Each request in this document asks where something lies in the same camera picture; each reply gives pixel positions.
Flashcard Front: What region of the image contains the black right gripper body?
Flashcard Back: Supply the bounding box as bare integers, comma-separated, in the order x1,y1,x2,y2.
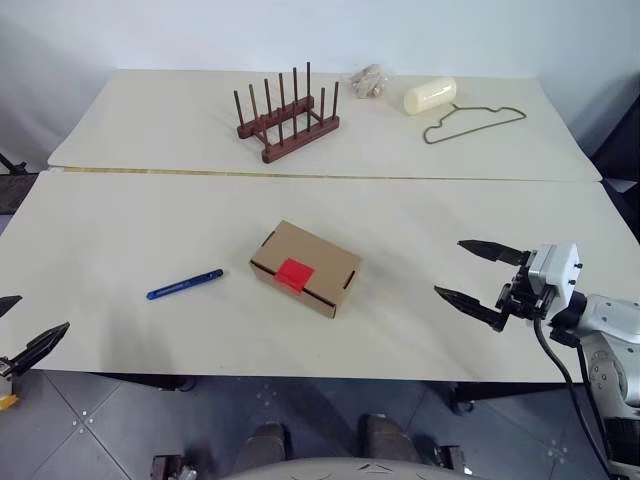
495,249,557,322

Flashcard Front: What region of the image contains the grey robot torso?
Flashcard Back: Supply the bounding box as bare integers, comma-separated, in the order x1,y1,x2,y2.
233,452,475,480

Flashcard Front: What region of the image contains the black tripod leg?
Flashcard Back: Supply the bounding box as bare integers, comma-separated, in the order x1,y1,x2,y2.
0,152,29,176

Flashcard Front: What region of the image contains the green wire clothes hanger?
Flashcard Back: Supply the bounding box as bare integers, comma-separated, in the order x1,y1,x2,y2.
423,103,530,145

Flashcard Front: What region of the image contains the dark caster wheel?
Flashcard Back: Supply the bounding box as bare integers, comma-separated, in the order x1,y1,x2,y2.
149,453,199,480
432,444,469,474

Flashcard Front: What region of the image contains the black table leg with caster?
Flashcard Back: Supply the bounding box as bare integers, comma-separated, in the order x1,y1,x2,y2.
449,382,475,415

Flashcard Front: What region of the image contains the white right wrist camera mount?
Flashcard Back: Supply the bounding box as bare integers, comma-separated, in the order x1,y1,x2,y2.
528,243,583,306

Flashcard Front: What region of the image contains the clear bag of wooden pieces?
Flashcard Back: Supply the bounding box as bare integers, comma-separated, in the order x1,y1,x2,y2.
348,63,396,100

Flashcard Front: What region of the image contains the brown wooden peg rack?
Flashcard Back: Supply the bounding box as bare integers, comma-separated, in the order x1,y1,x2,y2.
234,61,342,165

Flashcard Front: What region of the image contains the red shiny packet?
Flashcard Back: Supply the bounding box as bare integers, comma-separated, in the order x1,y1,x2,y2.
276,258,315,292

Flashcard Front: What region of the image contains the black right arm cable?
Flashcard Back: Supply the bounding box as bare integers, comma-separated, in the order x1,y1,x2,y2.
532,314,619,479

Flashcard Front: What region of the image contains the cream foam cylinder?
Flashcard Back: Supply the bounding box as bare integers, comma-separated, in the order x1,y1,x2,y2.
403,77,459,117

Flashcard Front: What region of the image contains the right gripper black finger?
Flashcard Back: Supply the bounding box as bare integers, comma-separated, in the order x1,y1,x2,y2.
433,285,509,333
457,239,523,267

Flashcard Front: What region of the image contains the brown cardboard box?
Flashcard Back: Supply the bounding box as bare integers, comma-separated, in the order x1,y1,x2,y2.
249,219,363,320

